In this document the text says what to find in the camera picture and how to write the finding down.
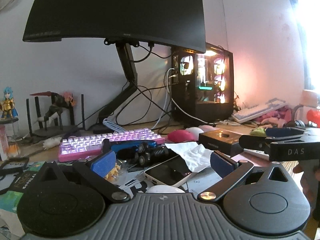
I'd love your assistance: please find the white paper tissue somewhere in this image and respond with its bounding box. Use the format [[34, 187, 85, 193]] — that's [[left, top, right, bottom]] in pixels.
[[165, 141, 214, 173]]

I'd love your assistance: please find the packaged yellow waffle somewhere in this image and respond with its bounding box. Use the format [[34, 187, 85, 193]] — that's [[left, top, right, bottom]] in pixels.
[[104, 164, 122, 182]]

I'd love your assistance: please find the white remote control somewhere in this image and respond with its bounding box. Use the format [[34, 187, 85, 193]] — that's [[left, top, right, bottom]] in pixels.
[[244, 148, 269, 161]]

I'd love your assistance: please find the pink mechanical keyboard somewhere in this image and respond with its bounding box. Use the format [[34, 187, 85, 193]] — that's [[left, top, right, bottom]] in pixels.
[[58, 128, 165, 162]]

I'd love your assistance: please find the black charger box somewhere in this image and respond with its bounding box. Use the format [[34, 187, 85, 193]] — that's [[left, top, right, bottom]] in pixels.
[[198, 129, 244, 157]]

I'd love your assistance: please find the white blue keyboard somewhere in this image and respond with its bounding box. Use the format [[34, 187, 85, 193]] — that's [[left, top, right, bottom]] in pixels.
[[232, 98, 287, 124]]

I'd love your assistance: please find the blue electric shaver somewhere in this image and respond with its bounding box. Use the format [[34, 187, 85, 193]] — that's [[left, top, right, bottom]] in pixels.
[[101, 139, 158, 166]]

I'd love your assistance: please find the pale pink computer mouse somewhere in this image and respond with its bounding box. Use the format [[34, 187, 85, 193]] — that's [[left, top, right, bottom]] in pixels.
[[199, 125, 219, 132]]

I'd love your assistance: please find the white computer mouse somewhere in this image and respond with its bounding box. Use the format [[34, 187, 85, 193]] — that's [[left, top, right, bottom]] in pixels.
[[185, 127, 204, 135]]

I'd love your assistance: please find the black wifi router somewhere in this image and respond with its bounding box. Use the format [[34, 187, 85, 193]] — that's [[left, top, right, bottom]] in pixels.
[[25, 91, 77, 138]]

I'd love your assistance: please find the magenta computer mouse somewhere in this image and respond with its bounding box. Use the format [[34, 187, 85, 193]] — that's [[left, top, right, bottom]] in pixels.
[[167, 129, 197, 143]]

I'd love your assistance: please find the white round object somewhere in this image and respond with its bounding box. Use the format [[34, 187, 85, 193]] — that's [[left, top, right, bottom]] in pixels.
[[146, 185, 185, 194]]

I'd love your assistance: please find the black flashlight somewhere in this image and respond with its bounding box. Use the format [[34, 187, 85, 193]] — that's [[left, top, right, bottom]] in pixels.
[[148, 146, 169, 159]]

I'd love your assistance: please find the pink haired dark figurine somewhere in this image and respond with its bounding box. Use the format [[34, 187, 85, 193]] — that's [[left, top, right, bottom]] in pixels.
[[31, 91, 76, 125]]

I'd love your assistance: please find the floral tissue pack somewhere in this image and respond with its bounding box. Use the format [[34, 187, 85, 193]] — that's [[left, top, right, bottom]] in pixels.
[[1, 161, 59, 213]]

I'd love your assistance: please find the black rgb computer tower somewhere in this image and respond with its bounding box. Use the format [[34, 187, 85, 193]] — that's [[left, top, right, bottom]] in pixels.
[[169, 43, 234, 126]]

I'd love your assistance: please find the blue haired gold figurine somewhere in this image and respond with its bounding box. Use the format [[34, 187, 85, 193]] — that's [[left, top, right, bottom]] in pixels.
[[1, 87, 18, 124]]

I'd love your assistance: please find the black curved monitor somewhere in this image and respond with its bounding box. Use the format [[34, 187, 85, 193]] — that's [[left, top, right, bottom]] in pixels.
[[23, 0, 206, 53]]

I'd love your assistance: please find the grey wireless charging pad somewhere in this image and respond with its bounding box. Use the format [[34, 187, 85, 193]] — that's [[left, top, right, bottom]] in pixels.
[[186, 167, 222, 197]]

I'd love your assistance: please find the coiled light blue cable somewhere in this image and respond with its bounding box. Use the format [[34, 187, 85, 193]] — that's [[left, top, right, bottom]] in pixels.
[[102, 118, 127, 133]]

